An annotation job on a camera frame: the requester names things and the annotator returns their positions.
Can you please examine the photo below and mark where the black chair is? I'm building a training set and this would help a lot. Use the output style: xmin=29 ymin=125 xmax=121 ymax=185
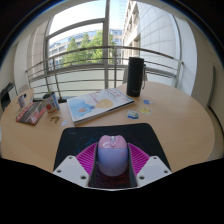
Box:
xmin=0 ymin=82 xmax=18 ymax=112

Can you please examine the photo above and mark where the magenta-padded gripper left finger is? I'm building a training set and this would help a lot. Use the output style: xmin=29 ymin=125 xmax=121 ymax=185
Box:
xmin=52 ymin=143 xmax=99 ymax=188

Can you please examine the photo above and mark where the red book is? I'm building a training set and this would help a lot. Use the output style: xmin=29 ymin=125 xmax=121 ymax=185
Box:
xmin=15 ymin=100 xmax=48 ymax=126

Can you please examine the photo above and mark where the small white blue box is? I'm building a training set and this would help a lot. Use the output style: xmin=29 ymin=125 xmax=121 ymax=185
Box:
xmin=17 ymin=93 xmax=28 ymax=109

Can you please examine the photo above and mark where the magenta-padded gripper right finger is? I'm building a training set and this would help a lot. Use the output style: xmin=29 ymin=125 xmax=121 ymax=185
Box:
xmin=127 ymin=143 xmax=173 ymax=188

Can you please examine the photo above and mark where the pink and lilac computer mouse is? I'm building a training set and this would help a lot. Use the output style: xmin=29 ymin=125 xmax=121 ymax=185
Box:
xmin=96 ymin=134 xmax=129 ymax=177

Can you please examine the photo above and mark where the round yellow sticker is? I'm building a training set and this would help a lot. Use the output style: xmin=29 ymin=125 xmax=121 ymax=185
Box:
xmin=139 ymin=106 xmax=153 ymax=116

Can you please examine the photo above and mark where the black tall tumbler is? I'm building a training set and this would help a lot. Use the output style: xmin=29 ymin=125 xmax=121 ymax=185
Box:
xmin=125 ymin=56 xmax=148 ymax=98

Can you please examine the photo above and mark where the light blue white sticker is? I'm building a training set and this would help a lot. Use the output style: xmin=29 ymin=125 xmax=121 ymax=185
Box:
xmin=126 ymin=110 xmax=140 ymax=120

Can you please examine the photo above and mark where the small white orange carton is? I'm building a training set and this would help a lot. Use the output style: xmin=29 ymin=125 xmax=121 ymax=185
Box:
xmin=43 ymin=92 xmax=61 ymax=114

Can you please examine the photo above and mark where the black mouse pad red print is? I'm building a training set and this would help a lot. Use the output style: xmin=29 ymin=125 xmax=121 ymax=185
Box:
xmin=53 ymin=122 xmax=172 ymax=189

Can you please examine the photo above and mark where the metal balcony railing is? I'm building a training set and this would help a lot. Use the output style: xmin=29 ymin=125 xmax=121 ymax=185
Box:
xmin=24 ymin=45 xmax=185 ymax=100

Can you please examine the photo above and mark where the light blue illustrated magazine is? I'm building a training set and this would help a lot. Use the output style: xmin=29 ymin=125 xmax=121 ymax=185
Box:
xmin=66 ymin=87 xmax=136 ymax=126

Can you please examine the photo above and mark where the bunch of keys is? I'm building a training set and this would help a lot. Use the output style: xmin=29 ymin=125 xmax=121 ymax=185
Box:
xmin=48 ymin=114 xmax=63 ymax=125

